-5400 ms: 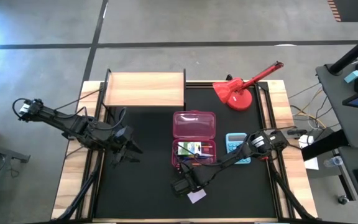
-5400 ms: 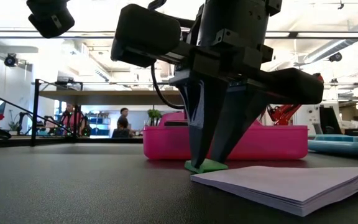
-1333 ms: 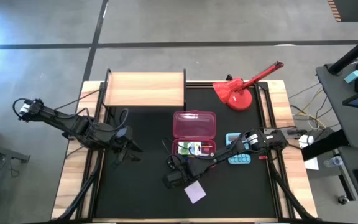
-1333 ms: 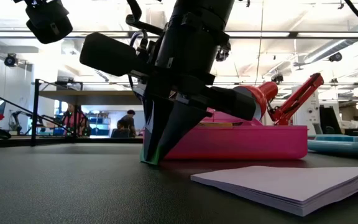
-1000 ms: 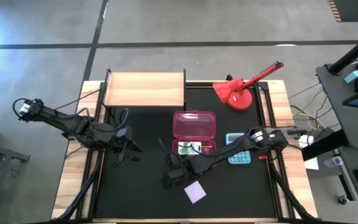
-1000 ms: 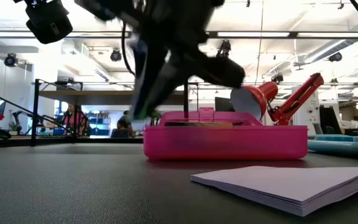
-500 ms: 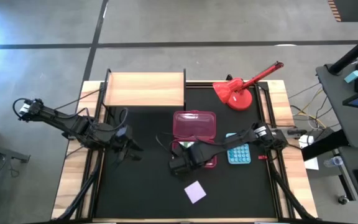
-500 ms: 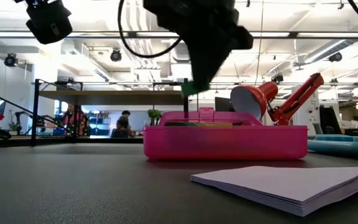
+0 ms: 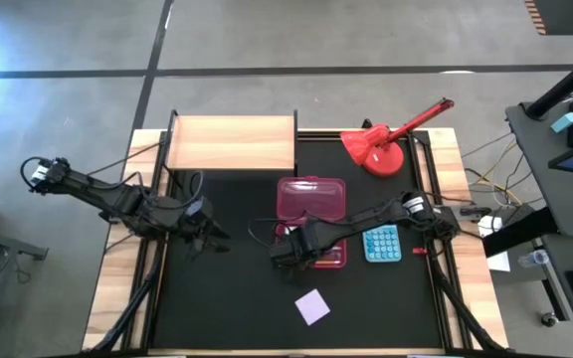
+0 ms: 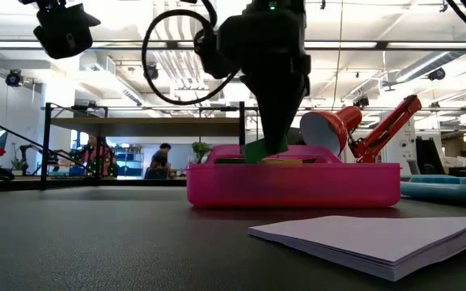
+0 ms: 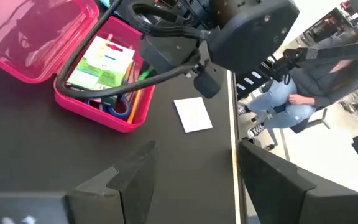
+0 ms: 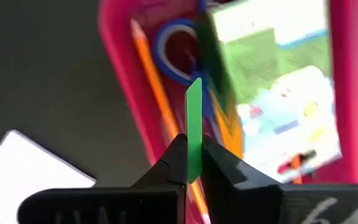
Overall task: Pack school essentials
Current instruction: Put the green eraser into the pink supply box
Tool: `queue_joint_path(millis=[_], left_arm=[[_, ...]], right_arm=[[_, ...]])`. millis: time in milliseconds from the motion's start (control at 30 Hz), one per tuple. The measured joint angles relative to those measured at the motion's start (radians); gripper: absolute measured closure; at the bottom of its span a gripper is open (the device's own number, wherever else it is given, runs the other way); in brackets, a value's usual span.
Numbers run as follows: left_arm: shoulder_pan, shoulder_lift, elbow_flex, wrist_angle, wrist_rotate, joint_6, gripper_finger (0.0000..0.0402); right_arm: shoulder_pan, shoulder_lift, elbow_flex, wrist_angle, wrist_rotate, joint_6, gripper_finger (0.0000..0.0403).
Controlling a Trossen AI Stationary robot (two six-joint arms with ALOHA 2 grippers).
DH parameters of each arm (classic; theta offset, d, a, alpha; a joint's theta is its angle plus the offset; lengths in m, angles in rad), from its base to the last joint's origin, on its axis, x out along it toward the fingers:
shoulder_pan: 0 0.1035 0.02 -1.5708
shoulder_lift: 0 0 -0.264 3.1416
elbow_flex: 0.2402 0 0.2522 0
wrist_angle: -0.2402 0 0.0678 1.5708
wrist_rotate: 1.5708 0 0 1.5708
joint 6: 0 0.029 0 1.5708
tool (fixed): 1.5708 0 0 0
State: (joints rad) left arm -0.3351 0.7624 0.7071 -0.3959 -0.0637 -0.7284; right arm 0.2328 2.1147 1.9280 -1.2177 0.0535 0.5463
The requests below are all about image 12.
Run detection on green eraser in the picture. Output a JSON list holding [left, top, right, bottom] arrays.
[[184, 77, 204, 184]]

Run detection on orange pencil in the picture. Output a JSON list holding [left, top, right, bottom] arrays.
[[129, 18, 213, 224]]

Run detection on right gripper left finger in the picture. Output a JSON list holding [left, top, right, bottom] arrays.
[[17, 133, 188, 224]]

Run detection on pink translucent pencil case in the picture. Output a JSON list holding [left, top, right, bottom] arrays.
[[97, 0, 358, 224]]

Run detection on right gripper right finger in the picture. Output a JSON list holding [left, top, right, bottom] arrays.
[[200, 134, 358, 224]]

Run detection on green and white crayon box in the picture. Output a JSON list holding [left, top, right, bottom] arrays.
[[196, 0, 344, 185]]

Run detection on blue handled scissors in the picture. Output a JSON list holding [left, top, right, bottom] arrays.
[[152, 0, 217, 125]]

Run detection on white sticky note pad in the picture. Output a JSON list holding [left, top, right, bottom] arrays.
[[0, 129, 97, 224]]

